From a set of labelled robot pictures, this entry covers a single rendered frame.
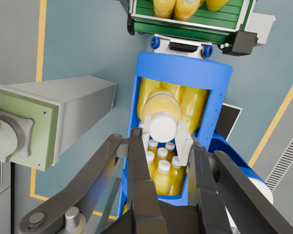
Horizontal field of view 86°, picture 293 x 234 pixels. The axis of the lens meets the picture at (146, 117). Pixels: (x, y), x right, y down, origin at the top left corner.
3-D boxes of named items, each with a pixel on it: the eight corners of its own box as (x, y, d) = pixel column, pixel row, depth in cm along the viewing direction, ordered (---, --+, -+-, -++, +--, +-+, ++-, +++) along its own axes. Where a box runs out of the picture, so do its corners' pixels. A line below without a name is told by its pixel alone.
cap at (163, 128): (181, 125, 23) (183, 130, 21) (161, 141, 24) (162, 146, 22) (163, 107, 22) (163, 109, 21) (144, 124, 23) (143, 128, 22)
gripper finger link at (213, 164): (195, 156, 14) (228, 162, 14) (186, 134, 19) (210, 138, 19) (191, 170, 14) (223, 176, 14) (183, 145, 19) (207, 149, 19)
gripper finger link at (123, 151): (138, 162, 15) (106, 157, 15) (142, 138, 19) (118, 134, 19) (140, 147, 14) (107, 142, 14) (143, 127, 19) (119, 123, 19)
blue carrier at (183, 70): (119, 219, 89) (103, 286, 61) (141, 55, 62) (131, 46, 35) (169, 227, 89) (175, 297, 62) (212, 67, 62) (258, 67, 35)
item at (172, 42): (167, 50, 63) (169, 46, 51) (168, 43, 62) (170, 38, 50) (191, 54, 63) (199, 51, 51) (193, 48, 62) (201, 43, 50)
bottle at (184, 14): (193, 7, 60) (208, -18, 42) (187, 28, 62) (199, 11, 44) (175, 3, 60) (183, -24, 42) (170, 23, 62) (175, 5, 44)
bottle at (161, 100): (180, 101, 41) (196, 126, 23) (160, 119, 42) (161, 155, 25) (161, 81, 39) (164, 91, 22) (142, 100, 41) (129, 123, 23)
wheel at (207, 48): (202, 56, 58) (207, 56, 57) (205, 43, 57) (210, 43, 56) (206, 58, 62) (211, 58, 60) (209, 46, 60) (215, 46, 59)
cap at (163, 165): (165, 164, 55) (166, 159, 55) (171, 171, 52) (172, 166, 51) (156, 165, 53) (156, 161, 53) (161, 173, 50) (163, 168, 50)
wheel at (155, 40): (155, 48, 58) (159, 49, 59) (157, 35, 56) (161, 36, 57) (148, 48, 61) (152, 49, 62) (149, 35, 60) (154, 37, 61)
